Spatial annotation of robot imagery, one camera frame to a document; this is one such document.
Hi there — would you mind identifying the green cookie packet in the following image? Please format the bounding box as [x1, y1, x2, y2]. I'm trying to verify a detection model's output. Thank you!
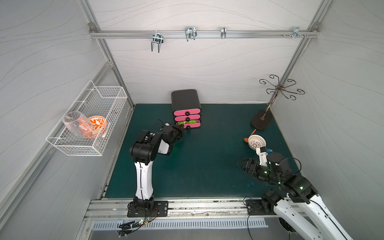
[177, 120, 198, 125]

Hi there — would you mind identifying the black pink drawer cabinet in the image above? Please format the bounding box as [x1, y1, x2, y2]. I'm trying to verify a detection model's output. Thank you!
[171, 89, 202, 129]

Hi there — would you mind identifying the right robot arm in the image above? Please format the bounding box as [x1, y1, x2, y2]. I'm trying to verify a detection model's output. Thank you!
[238, 148, 352, 240]

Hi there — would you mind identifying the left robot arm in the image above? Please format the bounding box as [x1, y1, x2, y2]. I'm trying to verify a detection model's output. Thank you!
[130, 125, 184, 211]

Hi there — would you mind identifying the orange spoon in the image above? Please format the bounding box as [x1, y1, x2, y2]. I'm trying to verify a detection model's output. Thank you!
[244, 129, 257, 143]

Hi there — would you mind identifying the white patterned bowl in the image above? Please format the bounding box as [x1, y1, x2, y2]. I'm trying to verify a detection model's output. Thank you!
[248, 135, 267, 151]

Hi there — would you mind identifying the green table mat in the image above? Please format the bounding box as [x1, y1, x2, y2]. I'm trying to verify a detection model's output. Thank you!
[106, 104, 272, 199]

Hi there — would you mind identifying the black mug tree stand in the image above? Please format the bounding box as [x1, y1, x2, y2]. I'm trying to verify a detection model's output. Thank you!
[251, 75, 305, 130]

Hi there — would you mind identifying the orange patterned bowl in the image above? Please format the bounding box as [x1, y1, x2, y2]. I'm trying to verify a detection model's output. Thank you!
[83, 116, 108, 139]

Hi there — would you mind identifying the metal hook left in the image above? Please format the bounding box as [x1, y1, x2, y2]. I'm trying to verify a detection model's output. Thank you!
[151, 33, 164, 53]

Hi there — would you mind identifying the metal hook middle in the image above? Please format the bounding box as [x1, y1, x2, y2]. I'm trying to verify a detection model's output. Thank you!
[185, 27, 197, 42]

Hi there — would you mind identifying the metal hook small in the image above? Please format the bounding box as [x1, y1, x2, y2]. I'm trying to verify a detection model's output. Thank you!
[221, 27, 227, 39]

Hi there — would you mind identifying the metal hook right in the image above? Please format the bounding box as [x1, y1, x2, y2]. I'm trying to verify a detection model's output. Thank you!
[282, 27, 309, 39]

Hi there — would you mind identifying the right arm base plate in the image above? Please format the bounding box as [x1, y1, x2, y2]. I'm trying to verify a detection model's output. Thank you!
[243, 199, 270, 216]

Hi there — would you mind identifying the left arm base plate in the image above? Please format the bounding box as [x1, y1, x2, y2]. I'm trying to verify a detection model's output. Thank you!
[127, 201, 169, 218]

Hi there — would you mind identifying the white wire basket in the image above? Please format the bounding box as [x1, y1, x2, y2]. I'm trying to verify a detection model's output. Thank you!
[46, 81, 127, 157]

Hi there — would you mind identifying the aluminium cross rail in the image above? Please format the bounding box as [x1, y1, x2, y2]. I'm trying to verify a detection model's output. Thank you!
[90, 29, 321, 40]

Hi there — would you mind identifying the electronics cable bundle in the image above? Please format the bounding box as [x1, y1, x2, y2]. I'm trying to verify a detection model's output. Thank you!
[116, 209, 160, 238]

